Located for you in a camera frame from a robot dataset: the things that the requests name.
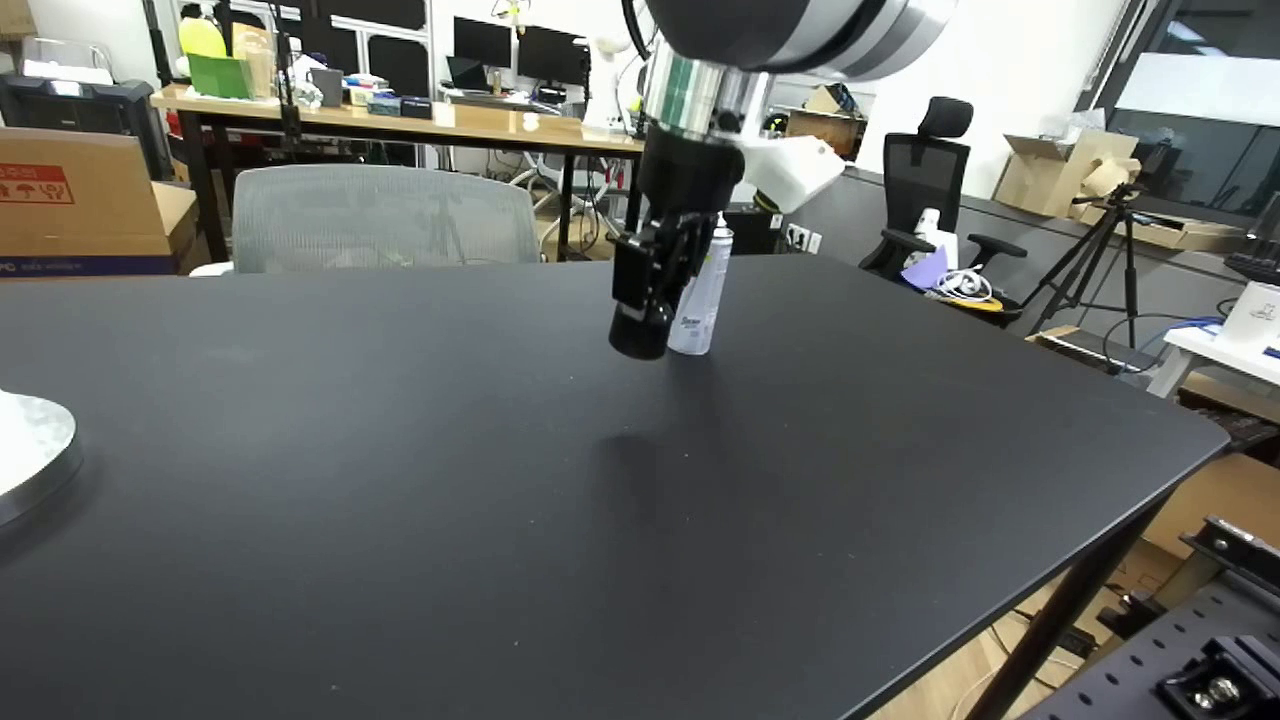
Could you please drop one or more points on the open cardboard box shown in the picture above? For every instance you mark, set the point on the open cardboard box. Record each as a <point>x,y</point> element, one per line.
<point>1045,174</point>

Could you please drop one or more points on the black office chair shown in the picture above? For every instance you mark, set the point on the black office chair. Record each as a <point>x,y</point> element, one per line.
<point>923,169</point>

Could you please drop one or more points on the brown cardboard box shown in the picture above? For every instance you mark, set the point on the brown cardboard box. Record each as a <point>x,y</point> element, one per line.
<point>86,204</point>

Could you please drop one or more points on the white plastic bottle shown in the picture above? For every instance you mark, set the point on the white plastic bottle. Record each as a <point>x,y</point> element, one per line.
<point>937,238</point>

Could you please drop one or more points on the grey mesh office chair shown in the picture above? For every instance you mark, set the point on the grey mesh office chair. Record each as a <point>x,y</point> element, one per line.
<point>299,217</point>

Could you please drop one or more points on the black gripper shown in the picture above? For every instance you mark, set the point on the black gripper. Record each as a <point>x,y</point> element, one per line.
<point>687,185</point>

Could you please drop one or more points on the black perforated metal rack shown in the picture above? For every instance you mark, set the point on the black perforated metal rack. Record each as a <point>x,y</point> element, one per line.
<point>1212,654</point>

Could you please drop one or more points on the black camera tripod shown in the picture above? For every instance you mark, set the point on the black camera tripod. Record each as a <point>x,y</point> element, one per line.
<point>1069,277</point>

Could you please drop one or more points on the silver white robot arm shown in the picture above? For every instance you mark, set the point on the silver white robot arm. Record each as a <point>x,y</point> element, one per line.
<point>704,82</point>

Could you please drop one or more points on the round silver metal plate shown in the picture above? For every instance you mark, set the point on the round silver metal plate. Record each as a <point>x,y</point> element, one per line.
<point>37,452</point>

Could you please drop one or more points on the wooden desk with monitors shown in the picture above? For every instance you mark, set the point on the wooden desk with monitors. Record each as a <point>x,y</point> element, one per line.
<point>204,124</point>

